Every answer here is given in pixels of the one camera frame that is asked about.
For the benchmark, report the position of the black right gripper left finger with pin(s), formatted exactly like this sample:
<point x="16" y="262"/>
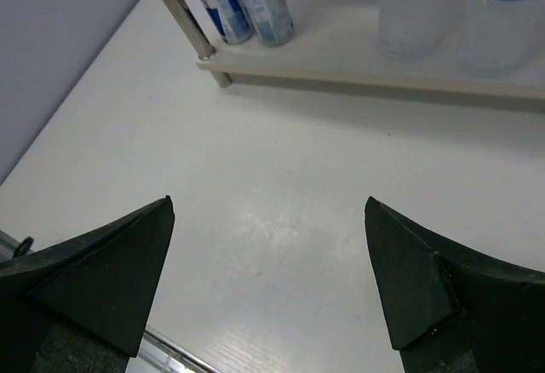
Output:
<point x="82" y="305"/>

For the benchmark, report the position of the white two-tier wooden shelf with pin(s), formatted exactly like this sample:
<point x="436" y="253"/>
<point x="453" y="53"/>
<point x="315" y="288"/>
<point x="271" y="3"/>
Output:
<point x="334" y="49"/>

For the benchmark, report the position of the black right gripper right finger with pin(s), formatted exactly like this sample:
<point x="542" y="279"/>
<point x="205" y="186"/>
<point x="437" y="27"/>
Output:
<point x="449" y="308"/>

